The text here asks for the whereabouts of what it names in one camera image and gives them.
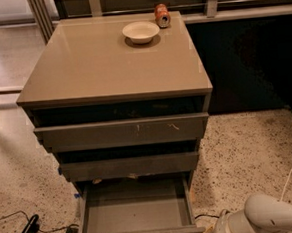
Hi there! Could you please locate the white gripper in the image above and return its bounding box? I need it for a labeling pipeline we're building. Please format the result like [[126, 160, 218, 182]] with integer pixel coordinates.
[[204, 209, 257, 233]]

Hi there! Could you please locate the grey bottom drawer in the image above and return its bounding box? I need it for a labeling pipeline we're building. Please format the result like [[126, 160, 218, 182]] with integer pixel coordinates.
[[78, 176, 204, 233]]

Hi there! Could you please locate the grey drawer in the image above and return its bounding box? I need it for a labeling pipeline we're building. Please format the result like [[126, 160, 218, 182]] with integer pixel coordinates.
[[78, 176, 204, 233], [34, 112, 208, 153], [59, 152, 199, 182]]

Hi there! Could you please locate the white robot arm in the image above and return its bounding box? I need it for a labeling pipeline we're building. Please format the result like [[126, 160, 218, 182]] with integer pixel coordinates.
[[205, 194, 292, 233]]

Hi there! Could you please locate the grey middle drawer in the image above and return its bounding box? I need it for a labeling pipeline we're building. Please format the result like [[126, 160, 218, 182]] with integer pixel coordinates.
[[59, 152, 199, 182]]

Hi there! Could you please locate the grey top drawer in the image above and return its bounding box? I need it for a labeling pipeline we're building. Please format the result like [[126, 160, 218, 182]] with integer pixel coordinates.
[[34, 112, 208, 153]]

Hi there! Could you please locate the grey drawer cabinet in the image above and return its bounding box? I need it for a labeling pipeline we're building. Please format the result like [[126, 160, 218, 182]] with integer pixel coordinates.
[[10, 9, 222, 211]]

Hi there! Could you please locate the black power adapter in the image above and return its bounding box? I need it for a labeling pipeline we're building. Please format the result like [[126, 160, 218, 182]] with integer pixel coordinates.
[[65, 225, 79, 233]]

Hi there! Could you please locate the black bar on floor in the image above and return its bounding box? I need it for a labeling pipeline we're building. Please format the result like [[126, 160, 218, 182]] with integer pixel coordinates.
[[21, 214, 39, 233]]

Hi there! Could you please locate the white bowl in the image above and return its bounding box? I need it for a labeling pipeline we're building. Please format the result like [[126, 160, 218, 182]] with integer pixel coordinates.
[[122, 21, 160, 45]]

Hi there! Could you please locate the orange soda can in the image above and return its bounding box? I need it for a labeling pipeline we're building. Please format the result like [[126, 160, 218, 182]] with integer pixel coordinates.
[[154, 4, 171, 28]]

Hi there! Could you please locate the metal window railing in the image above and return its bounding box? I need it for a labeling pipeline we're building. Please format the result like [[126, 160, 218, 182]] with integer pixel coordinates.
[[27, 0, 292, 39]]

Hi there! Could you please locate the black cable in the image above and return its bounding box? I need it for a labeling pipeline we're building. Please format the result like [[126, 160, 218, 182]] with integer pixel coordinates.
[[194, 212, 221, 221]]

